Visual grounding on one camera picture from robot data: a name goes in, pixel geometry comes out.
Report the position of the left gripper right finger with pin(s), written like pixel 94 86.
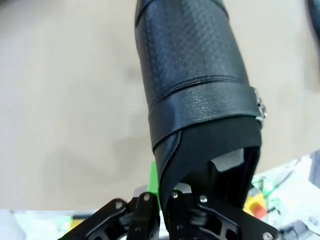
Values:
pixel 220 225

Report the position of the black leather buckle shoe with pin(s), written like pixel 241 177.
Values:
pixel 190 75

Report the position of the white control equipment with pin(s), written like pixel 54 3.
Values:
pixel 295 190

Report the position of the yellow emergency stop button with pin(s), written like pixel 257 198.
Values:
pixel 256 207

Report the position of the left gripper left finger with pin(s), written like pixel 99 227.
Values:
pixel 120 222

